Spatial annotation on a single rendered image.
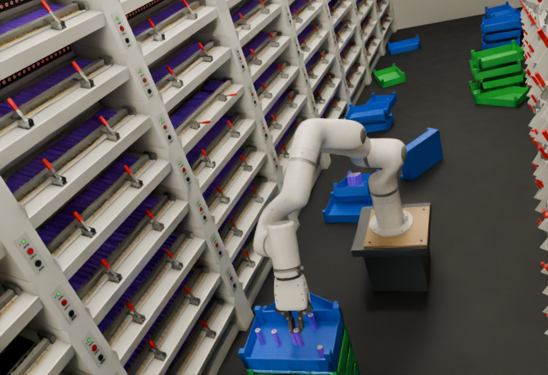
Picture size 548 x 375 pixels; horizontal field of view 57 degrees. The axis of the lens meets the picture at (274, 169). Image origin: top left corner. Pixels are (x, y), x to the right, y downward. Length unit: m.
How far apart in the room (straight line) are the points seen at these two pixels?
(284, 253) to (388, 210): 0.81
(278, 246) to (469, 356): 0.96
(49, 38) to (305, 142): 0.80
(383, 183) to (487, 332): 0.70
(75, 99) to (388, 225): 1.35
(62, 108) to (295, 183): 0.72
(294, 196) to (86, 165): 0.65
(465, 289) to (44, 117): 1.78
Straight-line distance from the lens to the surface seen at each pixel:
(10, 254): 1.48
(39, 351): 1.64
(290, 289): 1.53
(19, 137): 1.51
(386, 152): 2.02
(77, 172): 1.64
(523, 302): 2.32
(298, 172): 1.52
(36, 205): 1.55
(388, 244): 2.19
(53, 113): 1.59
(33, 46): 1.59
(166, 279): 1.99
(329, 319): 1.78
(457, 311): 2.29
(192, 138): 2.07
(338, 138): 1.64
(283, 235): 1.47
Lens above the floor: 1.67
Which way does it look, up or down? 27 degrees down
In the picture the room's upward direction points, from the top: 19 degrees counter-clockwise
